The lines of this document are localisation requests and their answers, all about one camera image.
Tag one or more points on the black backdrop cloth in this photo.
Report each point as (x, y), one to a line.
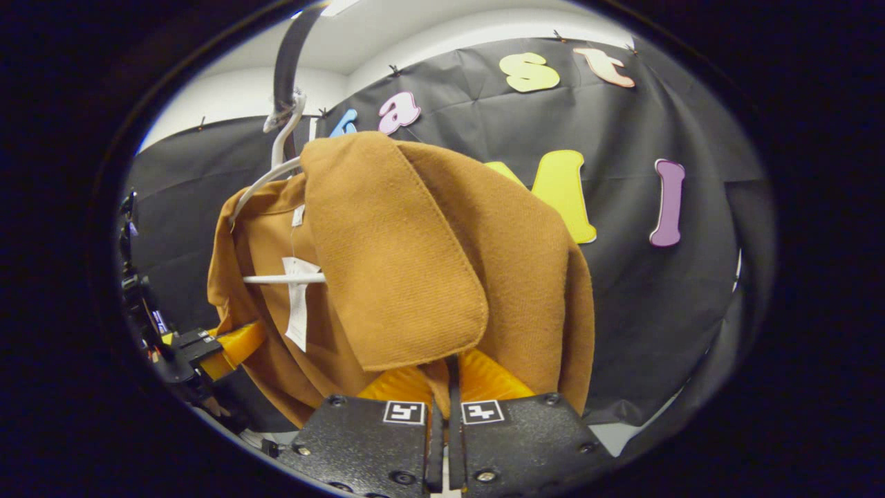
(657, 290)

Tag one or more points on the brown shirt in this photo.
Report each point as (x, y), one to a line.
(429, 263)

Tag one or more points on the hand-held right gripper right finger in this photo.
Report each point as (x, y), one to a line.
(525, 443)

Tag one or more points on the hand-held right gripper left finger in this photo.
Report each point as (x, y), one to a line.
(359, 443)

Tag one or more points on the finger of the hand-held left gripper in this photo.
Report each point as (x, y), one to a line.
(242, 342)

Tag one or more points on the ceiling light panel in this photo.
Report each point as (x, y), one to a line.
(339, 6)

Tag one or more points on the black clothes rack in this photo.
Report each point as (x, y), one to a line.
(289, 62)

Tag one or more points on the white clothes hanger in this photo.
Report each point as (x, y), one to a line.
(283, 142)

